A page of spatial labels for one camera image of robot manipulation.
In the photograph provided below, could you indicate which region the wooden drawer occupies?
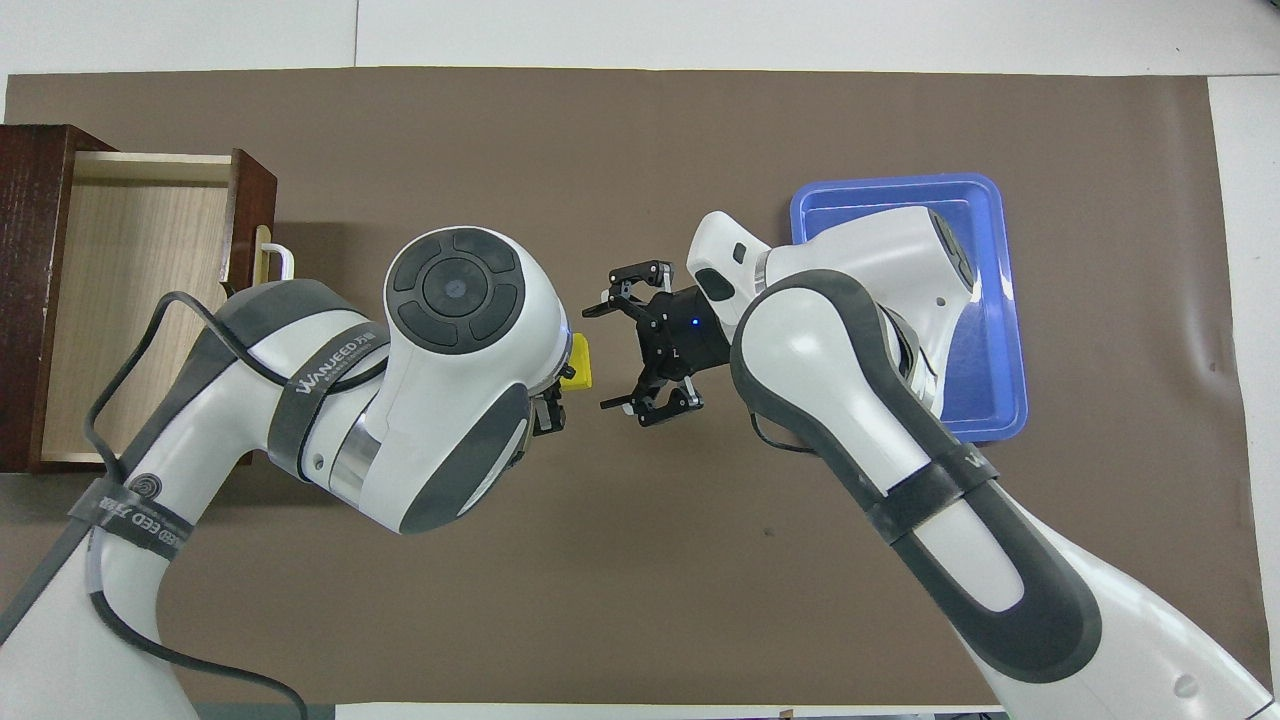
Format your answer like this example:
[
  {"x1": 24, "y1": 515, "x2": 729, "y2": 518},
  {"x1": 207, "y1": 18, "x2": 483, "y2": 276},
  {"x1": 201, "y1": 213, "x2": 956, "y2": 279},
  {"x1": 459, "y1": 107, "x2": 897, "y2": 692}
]
[{"x1": 38, "y1": 148, "x2": 279, "y2": 467}]

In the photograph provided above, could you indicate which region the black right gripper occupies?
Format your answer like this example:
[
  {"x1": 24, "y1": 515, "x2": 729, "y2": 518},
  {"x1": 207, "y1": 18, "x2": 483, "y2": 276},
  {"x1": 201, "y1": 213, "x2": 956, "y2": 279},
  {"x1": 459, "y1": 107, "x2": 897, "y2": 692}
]
[{"x1": 582, "y1": 259, "x2": 733, "y2": 429}]

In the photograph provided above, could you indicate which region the brown table mat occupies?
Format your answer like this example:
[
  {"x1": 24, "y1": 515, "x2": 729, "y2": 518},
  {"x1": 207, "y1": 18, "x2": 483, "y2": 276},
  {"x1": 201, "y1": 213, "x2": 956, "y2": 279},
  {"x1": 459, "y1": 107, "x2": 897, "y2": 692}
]
[{"x1": 0, "y1": 66, "x2": 1277, "y2": 707}]

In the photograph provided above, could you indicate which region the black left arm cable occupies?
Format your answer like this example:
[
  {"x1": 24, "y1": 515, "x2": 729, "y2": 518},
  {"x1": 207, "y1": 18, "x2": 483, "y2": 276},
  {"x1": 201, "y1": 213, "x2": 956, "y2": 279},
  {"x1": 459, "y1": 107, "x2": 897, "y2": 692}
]
[{"x1": 0, "y1": 290, "x2": 393, "y2": 720}]

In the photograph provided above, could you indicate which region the black velcro arm strap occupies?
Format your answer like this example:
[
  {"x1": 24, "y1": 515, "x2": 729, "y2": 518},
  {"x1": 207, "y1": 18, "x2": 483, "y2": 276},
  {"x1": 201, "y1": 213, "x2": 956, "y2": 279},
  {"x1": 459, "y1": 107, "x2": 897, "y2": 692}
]
[
  {"x1": 266, "y1": 320, "x2": 393, "y2": 484},
  {"x1": 864, "y1": 444, "x2": 1002, "y2": 547},
  {"x1": 67, "y1": 474, "x2": 192, "y2": 562}
]

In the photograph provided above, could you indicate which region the blue plastic tray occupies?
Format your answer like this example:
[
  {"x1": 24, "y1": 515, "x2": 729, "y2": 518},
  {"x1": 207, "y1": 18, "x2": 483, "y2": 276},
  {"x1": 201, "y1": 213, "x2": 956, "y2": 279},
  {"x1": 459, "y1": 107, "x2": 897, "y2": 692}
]
[{"x1": 789, "y1": 173, "x2": 1030, "y2": 445}]

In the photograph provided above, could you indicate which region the yellow cube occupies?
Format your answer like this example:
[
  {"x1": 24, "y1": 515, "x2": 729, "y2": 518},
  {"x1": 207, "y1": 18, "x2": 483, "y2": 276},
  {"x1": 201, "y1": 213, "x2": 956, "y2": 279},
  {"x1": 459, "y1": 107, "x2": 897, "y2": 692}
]
[{"x1": 560, "y1": 334, "x2": 594, "y2": 392}]

